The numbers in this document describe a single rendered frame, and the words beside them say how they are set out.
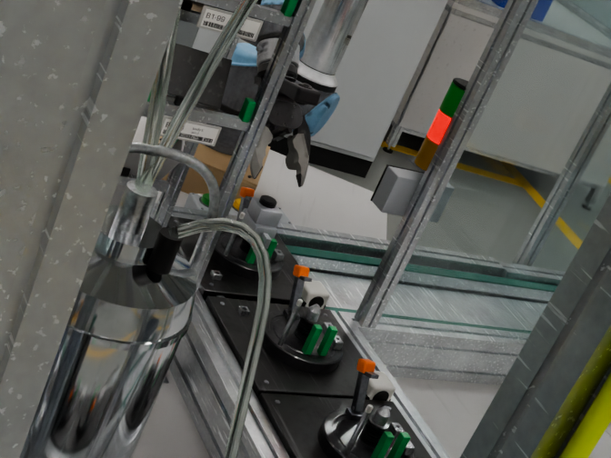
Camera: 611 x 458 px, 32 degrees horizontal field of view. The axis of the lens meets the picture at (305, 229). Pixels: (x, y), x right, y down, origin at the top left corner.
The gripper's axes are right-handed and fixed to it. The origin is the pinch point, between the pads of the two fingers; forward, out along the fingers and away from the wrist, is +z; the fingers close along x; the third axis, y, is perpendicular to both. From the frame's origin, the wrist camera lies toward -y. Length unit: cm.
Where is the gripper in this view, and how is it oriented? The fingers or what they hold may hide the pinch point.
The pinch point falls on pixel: (280, 176)
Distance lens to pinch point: 182.7
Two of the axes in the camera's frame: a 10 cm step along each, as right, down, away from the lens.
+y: -5.4, 1.6, 8.3
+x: -8.4, -1.3, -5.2
